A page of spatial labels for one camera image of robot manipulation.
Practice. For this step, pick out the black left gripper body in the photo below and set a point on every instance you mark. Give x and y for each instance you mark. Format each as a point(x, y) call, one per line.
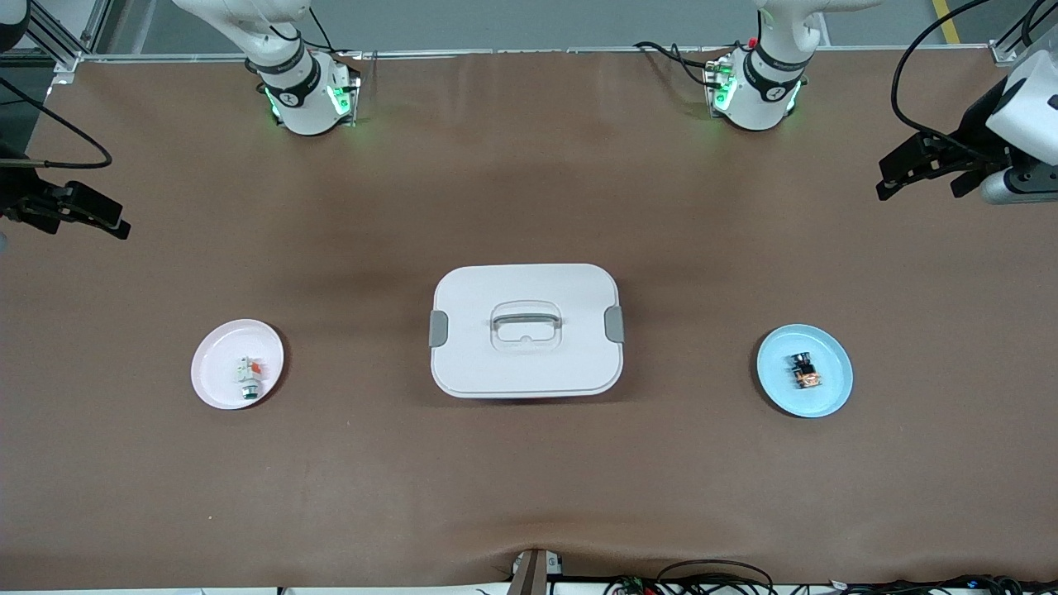
point(975, 130)

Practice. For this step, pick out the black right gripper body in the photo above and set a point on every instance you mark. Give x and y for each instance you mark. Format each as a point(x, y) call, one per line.
point(18, 192)

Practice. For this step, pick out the orange black switch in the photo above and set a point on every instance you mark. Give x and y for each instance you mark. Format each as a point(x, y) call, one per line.
point(804, 372)

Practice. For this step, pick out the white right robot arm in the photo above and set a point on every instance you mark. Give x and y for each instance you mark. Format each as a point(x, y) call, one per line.
point(302, 99)

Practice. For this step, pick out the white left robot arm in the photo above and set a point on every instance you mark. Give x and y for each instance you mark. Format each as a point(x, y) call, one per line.
point(760, 99)

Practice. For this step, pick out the white lidded storage box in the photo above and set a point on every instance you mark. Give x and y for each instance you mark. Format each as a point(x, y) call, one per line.
point(529, 364)

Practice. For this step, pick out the pink round plate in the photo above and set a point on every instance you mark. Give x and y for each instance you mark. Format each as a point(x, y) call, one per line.
point(223, 364)

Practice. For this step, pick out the light blue round plate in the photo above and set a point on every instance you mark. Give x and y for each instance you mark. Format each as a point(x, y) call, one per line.
point(777, 388)

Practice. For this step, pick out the brown table cover cloth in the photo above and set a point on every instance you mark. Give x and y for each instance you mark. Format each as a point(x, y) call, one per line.
point(529, 479)

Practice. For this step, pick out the aluminium frame profile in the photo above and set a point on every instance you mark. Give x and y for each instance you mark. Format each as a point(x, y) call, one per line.
point(70, 59)
point(1004, 51)

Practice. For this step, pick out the white switch green button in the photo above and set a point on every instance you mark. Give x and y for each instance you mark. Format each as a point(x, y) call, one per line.
point(248, 376)

